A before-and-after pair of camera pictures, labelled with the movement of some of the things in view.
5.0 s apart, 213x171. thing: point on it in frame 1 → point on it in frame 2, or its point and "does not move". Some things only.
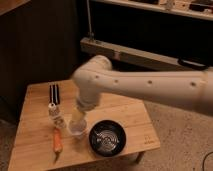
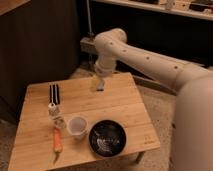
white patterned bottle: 56,115 does not move
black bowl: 107,138 does not move
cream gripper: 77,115 → 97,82
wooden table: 118,128 does not move
